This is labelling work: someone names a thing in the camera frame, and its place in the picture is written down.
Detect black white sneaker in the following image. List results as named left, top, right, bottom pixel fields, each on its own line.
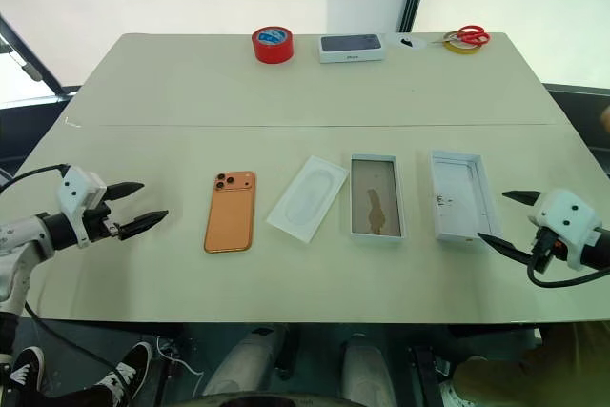
left=93, top=340, right=153, bottom=395
left=8, top=345, right=47, bottom=395

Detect grey rounded shape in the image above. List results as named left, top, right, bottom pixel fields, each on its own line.
left=203, top=324, right=288, bottom=399
left=339, top=332, right=397, bottom=407

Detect olive trousers leg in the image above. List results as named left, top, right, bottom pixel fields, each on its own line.
left=451, top=320, right=610, bottom=407

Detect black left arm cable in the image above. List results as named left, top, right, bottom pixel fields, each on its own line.
left=0, top=163, right=71, bottom=196

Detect orange smartphone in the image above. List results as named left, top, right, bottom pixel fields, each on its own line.
left=203, top=169, right=257, bottom=254

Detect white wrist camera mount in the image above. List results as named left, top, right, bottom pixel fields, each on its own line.
left=56, top=166, right=109, bottom=249
left=527, top=188, right=603, bottom=272

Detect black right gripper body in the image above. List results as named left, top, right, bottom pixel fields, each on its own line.
left=532, top=226, right=566, bottom=275

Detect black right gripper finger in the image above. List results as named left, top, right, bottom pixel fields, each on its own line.
left=501, top=190, right=542, bottom=209
left=477, top=233, right=537, bottom=270

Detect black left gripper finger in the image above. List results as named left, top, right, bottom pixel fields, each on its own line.
left=105, top=181, right=146, bottom=203
left=116, top=209, right=170, bottom=242

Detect white paper insert sleeve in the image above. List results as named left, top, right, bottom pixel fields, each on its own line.
left=265, top=154, right=350, bottom=244

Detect black table leg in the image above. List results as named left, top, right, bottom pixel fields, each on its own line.
left=408, top=343, right=450, bottom=399

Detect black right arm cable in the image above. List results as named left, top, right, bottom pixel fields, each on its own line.
left=525, top=254, right=610, bottom=290

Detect white phone box base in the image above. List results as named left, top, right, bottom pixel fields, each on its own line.
left=349, top=153, right=408, bottom=242

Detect red handled scissors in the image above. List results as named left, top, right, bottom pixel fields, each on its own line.
left=432, top=24, right=492, bottom=48

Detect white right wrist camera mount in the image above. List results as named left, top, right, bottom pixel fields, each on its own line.
left=527, top=188, right=603, bottom=272

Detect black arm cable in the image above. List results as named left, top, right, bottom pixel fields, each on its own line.
left=0, top=163, right=71, bottom=196
left=525, top=254, right=610, bottom=290

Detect red tape roll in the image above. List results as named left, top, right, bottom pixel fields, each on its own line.
left=251, top=26, right=297, bottom=65

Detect yellow tape roll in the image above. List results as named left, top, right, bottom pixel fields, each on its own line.
left=442, top=31, right=485, bottom=56

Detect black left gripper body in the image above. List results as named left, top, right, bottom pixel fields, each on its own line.
left=84, top=200, right=121, bottom=243

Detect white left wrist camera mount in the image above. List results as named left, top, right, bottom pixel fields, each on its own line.
left=56, top=166, right=109, bottom=249

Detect sealed white phone box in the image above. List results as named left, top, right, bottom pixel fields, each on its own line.
left=316, top=33, right=387, bottom=66

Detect black slanted frame bar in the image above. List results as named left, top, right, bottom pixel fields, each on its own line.
left=0, top=14, right=81, bottom=99

